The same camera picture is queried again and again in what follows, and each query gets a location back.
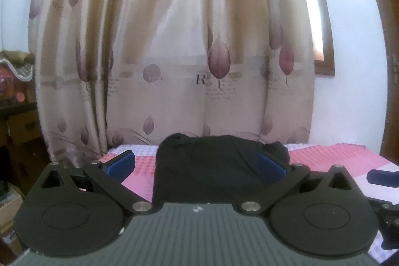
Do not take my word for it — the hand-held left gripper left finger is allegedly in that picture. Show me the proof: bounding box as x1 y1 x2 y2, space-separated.
40 151 153 217

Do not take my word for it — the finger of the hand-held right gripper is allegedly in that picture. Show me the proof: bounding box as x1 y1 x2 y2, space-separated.
366 169 399 187
364 196 399 211

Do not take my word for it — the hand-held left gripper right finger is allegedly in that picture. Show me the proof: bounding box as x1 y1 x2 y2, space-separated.
241 152 357 217

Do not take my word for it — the black jacket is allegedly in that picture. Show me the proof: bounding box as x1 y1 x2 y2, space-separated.
152 133 291 205

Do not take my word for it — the dark wooden cabinet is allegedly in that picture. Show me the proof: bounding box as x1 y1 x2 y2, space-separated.
0 101 50 192

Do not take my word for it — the cardboard box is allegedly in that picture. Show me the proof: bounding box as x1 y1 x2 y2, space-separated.
0 185 25 256

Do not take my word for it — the red decorative item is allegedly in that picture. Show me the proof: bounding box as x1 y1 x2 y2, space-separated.
0 63 28 104

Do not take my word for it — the beige leaf print curtain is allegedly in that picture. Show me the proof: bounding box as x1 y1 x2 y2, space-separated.
28 0 315 161

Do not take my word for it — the brown wooden door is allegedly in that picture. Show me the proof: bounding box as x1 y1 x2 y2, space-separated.
355 0 399 167

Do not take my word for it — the wooden window frame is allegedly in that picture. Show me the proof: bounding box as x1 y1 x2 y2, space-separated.
299 0 335 77

